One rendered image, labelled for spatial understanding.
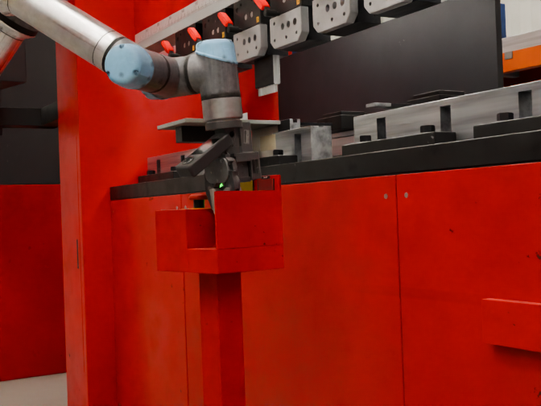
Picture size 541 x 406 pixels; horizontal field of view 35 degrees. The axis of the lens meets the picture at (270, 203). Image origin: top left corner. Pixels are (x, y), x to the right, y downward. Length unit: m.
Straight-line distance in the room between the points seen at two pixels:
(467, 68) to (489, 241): 1.07
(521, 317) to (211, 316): 0.61
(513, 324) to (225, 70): 0.69
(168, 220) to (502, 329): 0.67
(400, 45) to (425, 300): 1.25
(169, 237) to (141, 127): 1.39
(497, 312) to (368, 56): 1.53
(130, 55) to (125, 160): 1.50
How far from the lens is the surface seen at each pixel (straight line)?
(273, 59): 2.25
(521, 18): 7.11
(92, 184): 2.96
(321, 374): 1.83
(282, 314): 1.94
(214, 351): 1.67
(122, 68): 1.53
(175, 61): 1.65
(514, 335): 1.35
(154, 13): 2.92
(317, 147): 2.05
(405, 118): 1.75
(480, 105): 1.59
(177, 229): 1.65
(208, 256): 1.57
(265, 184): 1.68
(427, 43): 2.55
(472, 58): 2.40
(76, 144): 2.99
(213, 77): 1.61
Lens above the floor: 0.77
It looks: 1 degrees up
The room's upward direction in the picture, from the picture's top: 2 degrees counter-clockwise
